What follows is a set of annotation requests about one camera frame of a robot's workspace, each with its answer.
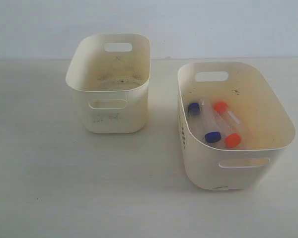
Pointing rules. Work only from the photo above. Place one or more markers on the blue-capped tube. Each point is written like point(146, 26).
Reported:
point(194, 116)
point(211, 129)

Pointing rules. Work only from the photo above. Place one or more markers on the orange-capped tube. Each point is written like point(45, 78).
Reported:
point(225, 111)
point(237, 134)

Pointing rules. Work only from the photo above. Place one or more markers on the orange-capped tube front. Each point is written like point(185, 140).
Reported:
point(237, 134)

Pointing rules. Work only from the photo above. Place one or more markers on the cream plastic bin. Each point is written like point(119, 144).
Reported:
point(108, 79)
point(267, 126)

